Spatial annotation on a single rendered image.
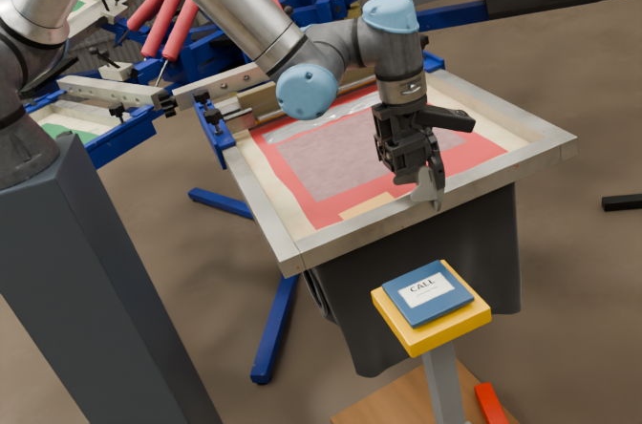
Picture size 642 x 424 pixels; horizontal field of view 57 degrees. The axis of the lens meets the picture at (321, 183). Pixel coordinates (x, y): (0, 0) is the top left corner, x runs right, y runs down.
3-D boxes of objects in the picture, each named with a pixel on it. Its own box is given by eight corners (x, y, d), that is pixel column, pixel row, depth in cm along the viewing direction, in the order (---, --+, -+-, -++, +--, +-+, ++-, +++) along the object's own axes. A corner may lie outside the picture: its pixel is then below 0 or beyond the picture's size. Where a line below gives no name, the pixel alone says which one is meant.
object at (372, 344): (528, 309, 136) (518, 151, 114) (353, 393, 128) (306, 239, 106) (520, 302, 139) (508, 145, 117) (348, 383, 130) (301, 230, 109)
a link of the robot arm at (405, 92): (409, 57, 94) (435, 71, 87) (414, 83, 96) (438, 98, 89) (367, 73, 93) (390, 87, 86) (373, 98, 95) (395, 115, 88)
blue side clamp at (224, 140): (243, 162, 139) (234, 137, 136) (223, 170, 138) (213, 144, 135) (219, 120, 165) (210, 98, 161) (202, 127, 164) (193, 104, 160)
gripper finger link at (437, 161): (427, 186, 100) (415, 138, 97) (436, 182, 100) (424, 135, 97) (439, 193, 95) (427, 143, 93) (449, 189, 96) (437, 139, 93)
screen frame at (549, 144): (578, 155, 108) (578, 137, 106) (285, 279, 97) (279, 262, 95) (391, 53, 174) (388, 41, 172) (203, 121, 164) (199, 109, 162)
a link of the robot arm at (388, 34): (359, -3, 89) (416, -13, 86) (373, 65, 95) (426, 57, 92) (352, 13, 83) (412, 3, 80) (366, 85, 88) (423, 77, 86)
